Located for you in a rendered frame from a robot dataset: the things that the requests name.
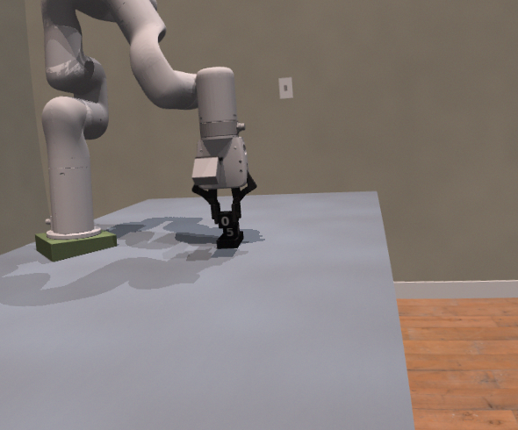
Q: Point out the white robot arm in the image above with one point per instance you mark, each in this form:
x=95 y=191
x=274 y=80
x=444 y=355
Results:
x=66 y=119

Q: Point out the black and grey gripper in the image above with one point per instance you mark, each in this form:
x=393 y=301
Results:
x=233 y=173

